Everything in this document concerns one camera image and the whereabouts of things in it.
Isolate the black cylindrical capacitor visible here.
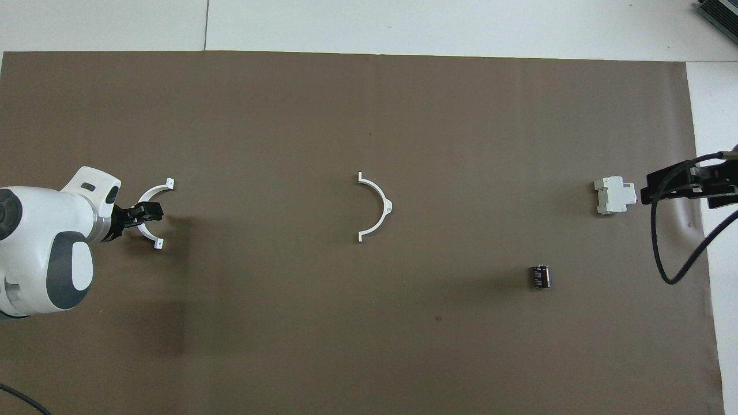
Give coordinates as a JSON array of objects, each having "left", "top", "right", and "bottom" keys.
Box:
[{"left": 529, "top": 263, "right": 552, "bottom": 290}]

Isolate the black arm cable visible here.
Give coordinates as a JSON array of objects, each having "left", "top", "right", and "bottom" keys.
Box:
[
  {"left": 650, "top": 150, "right": 738, "bottom": 285},
  {"left": 0, "top": 383, "right": 53, "bottom": 415}
]

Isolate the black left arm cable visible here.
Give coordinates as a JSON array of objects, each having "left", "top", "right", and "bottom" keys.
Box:
[{"left": 0, "top": 383, "right": 53, "bottom": 415}]

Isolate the brown paper table mat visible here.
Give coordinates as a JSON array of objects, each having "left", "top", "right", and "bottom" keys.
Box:
[{"left": 0, "top": 51, "right": 726, "bottom": 415}]

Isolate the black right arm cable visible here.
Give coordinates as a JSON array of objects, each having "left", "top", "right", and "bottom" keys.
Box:
[{"left": 650, "top": 150, "right": 738, "bottom": 285}]

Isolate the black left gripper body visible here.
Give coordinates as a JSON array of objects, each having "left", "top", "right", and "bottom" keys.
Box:
[{"left": 106, "top": 203, "right": 143, "bottom": 242}]

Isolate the white circuit breaker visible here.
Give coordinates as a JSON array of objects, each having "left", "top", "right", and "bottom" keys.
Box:
[{"left": 593, "top": 175, "right": 638, "bottom": 216}]

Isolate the grey ribbed metal device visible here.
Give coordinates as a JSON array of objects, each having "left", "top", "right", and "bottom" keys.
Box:
[{"left": 694, "top": 0, "right": 738, "bottom": 33}]

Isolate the white half pipe clamp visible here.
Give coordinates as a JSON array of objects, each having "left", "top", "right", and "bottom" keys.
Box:
[
  {"left": 357, "top": 171, "right": 394, "bottom": 243},
  {"left": 131, "top": 178, "right": 175, "bottom": 250}
]

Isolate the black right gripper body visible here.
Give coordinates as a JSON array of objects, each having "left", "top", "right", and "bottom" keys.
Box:
[{"left": 694, "top": 150, "right": 738, "bottom": 210}]

